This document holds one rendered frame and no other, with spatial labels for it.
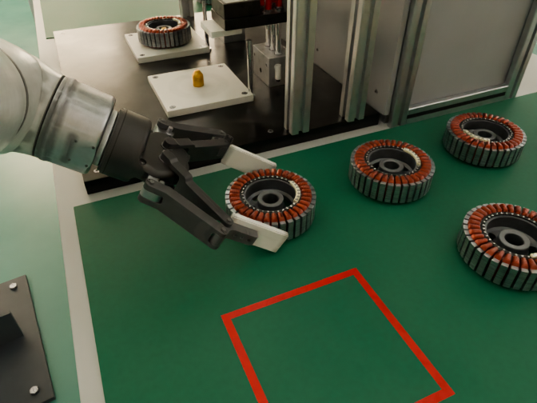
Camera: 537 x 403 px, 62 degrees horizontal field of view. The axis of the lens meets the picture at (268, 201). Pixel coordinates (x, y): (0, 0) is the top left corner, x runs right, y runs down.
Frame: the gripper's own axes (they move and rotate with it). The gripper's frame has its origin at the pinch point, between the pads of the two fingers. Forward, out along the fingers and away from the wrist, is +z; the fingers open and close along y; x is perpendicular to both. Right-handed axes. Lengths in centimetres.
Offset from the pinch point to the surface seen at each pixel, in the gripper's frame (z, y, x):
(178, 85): -11.9, -32.0, -5.8
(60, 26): -39, -76, -25
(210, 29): -11.3, -31.6, 5.9
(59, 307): -14, -47, -97
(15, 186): -44, -111, -115
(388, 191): 13.3, -0.5, 7.9
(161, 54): -16, -47, -8
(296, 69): -0.5, -15.8, 11.5
